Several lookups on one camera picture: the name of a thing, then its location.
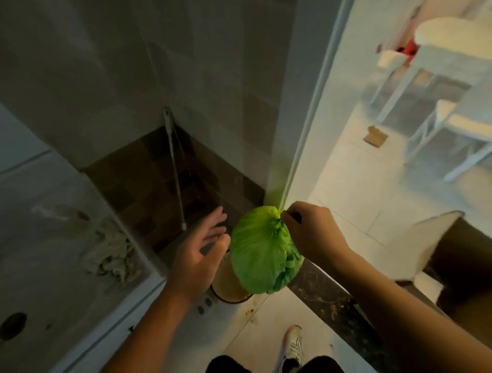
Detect person's right hand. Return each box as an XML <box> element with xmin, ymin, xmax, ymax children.
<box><xmin>280</xmin><ymin>201</ymin><xmax>351</xmax><ymax>266</ymax></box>

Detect person's left hand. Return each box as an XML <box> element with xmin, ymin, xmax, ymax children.
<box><xmin>165</xmin><ymin>206</ymin><xmax>231</xmax><ymax>305</ymax></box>

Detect green plastic garbage bag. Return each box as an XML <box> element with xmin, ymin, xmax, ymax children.
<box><xmin>229</xmin><ymin>205</ymin><xmax>304</xmax><ymax>296</ymax></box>

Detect person's right forearm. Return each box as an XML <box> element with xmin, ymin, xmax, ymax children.
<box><xmin>334</xmin><ymin>246</ymin><xmax>492</xmax><ymax>373</ymax></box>

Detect person's left forearm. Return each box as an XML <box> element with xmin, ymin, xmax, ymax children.
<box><xmin>101</xmin><ymin>285</ymin><xmax>193</xmax><ymax>373</ymax></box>

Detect beige round trash bin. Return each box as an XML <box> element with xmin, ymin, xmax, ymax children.
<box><xmin>210</xmin><ymin>252</ymin><xmax>254</xmax><ymax>305</ymax></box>

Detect dark marble door threshold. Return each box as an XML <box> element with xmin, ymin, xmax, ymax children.
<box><xmin>286</xmin><ymin>258</ymin><xmax>391</xmax><ymax>373</ymax></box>

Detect white rag mop head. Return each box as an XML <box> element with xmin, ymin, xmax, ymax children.
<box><xmin>82</xmin><ymin>218</ymin><xmax>140</xmax><ymax>286</ymax></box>

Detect small cardboard piece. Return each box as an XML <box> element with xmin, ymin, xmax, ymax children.
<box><xmin>363</xmin><ymin>125</ymin><xmax>389</xmax><ymax>149</ymax></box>

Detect person's black trousers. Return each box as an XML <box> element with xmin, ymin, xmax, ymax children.
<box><xmin>205</xmin><ymin>355</ymin><xmax>345</xmax><ymax>373</ymax></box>

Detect white sneaker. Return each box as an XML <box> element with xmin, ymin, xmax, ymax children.
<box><xmin>274</xmin><ymin>325</ymin><xmax>304</xmax><ymax>373</ymax></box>

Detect white utility sink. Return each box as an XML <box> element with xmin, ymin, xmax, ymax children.
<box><xmin>0</xmin><ymin>148</ymin><xmax>168</xmax><ymax>373</ymax></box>

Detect open cardboard box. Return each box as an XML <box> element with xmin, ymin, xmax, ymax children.
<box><xmin>378</xmin><ymin>210</ymin><xmax>492</xmax><ymax>337</ymax></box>

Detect white stool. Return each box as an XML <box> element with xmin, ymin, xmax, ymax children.
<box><xmin>370</xmin><ymin>49</ymin><xmax>409</xmax><ymax>106</ymax></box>

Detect white chair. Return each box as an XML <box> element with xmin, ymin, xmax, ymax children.
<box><xmin>404</xmin><ymin>81</ymin><xmax>492</xmax><ymax>183</ymax></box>

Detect red object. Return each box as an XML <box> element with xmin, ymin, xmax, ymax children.
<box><xmin>402</xmin><ymin>38</ymin><xmax>420</xmax><ymax>63</ymax></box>

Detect white round table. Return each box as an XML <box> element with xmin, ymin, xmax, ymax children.
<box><xmin>376</xmin><ymin>17</ymin><xmax>492</xmax><ymax>124</ymax></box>

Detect metal mop handle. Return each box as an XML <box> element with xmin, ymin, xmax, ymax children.
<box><xmin>163</xmin><ymin>108</ymin><xmax>187</xmax><ymax>231</ymax></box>

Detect white door frame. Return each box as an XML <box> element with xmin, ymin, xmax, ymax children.
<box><xmin>278</xmin><ymin>0</ymin><xmax>356</xmax><ymax>211</ymax></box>

